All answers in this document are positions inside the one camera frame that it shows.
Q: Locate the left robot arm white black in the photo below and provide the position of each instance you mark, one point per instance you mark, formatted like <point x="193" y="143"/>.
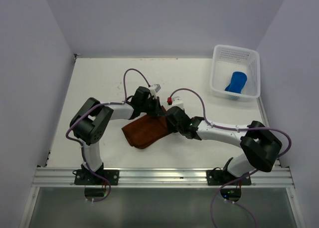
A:
<point x="90" y="123"/>

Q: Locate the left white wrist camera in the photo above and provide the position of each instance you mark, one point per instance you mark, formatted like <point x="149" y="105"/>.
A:
<point x="155" y="88"/>

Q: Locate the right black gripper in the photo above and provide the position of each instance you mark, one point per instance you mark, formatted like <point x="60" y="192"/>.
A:
<point x="170" y="128"/>

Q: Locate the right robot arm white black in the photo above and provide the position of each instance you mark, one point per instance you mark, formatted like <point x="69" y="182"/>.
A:
<point x="259" y="145"/>

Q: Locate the brown towel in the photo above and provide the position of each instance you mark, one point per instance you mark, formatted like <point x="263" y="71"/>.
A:
<point x="146" y="130"/>

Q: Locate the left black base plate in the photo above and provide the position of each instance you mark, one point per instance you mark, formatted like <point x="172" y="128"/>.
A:
<point x="85" y="177"/>

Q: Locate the aluminium mounting rail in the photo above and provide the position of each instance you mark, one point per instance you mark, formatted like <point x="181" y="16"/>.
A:
<point x="161" y="178"/>

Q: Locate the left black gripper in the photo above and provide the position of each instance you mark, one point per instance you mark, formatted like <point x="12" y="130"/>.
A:
<point x="157" y="111"/>

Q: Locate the white plastic basket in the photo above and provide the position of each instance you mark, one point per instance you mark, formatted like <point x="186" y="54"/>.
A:
<point x="228" y="59"/>

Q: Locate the blue towel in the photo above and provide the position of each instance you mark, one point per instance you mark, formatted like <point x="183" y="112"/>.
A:
<point x="237" y="82"/>

